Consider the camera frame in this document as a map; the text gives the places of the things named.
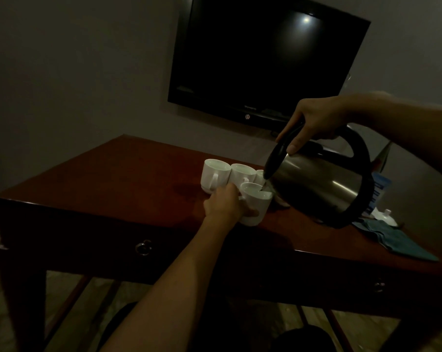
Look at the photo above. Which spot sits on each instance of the white saucer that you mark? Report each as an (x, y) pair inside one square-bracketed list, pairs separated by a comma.
[(281, 201)]

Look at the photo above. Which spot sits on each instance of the person's right thumb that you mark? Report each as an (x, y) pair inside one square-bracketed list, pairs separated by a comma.
[(296, 141)]

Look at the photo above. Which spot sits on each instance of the person's dark trousers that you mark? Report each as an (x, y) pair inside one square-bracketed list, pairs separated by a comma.
[(301, 340)]

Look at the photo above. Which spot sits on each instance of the person's left thumb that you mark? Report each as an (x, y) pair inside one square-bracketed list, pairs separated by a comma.
[(249, 212)]

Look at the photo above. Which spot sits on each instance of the white ceramic cup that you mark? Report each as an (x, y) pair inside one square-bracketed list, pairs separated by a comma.
[(259, 201), (241, 174), (259, 177), (212, 174)]

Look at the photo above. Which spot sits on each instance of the person's right hand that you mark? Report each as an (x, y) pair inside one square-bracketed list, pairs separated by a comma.
[(321, 115)]

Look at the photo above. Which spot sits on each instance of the blue printed card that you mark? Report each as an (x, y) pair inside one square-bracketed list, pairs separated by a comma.
[(380, 190)]

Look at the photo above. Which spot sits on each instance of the teal cloth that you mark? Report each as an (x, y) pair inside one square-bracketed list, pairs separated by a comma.
[(393, 240)]

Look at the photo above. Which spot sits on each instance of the white ceramic lid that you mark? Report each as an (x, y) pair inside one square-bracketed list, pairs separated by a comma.
[(385, 216)]

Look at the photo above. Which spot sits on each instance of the dark red wooden desk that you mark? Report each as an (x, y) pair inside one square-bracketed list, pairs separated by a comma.
[(96, 201)]

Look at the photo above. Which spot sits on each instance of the stainless steel electric kettle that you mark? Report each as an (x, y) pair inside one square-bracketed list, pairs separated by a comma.
[(316, 183)]

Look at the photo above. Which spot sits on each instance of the person's left forearm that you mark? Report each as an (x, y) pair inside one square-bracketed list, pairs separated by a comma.
[(177, 282)]

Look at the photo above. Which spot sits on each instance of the person's right forearm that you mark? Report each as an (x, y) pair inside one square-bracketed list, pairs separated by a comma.
[(407, 124)]

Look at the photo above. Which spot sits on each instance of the black flat-screen television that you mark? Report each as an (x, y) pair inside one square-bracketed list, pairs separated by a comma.
[(265, 54)]

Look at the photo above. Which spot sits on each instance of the person's left hand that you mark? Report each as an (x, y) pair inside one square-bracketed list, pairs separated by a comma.
[(222, 207)]

